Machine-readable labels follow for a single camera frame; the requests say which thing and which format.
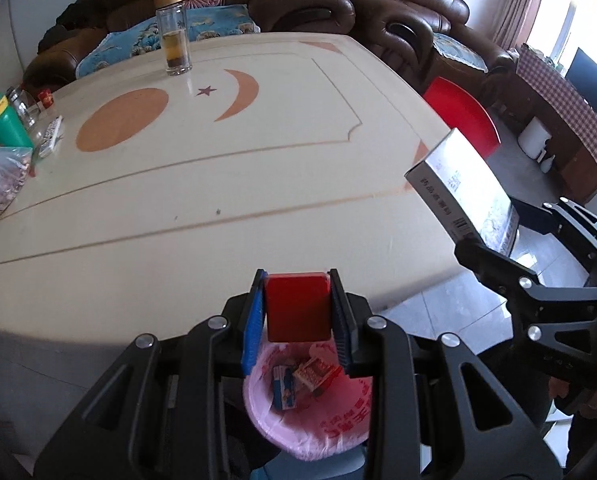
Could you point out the red checked cloth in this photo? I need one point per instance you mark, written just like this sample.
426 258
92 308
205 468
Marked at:
558 90

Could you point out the red plastic stool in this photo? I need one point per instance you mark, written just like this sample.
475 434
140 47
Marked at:
461 110

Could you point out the green plastic cup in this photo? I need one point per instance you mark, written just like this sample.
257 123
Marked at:
6 125

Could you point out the white cardboard box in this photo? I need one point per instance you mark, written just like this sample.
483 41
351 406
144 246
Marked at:
458 185

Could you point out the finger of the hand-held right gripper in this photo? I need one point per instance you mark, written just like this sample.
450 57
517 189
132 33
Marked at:
533 216
483 257

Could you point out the glass bottle with gold cap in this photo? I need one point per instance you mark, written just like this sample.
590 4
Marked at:
174 35

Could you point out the blue lace armrest cover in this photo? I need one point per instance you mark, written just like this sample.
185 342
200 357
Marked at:
458 52

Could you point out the black monitor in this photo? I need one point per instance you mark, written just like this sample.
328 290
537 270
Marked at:
595 77

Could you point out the blue and white small box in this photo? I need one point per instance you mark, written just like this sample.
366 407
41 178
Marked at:
285 387

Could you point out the beige wooden table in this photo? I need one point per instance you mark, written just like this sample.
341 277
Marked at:
178 185

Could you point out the pink curtain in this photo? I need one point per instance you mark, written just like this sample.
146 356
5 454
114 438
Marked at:
523 0

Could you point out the red and white small box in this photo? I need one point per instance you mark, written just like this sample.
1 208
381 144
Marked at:
316 375

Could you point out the blue floral cloth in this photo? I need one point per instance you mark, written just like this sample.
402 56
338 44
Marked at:
128 42

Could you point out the clear glass jar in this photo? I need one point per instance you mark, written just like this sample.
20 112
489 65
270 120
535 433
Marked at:
28 112

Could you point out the white pot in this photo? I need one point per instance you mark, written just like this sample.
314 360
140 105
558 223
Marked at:
532 137

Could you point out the wooden cabinet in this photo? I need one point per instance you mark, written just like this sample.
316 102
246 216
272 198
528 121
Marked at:
578 160

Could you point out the small red item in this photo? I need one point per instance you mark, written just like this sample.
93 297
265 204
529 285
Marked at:
45 99

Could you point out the remote control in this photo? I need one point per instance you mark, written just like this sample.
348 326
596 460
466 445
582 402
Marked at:
49 135

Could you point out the person's right hand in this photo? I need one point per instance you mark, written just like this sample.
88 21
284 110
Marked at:
590 402

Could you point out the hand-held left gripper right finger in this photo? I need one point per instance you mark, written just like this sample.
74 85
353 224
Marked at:
341 320

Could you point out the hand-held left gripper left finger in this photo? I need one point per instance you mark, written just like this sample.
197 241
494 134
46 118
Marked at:
251 320

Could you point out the pink-lined trash bin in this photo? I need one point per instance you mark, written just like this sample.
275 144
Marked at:
338 425

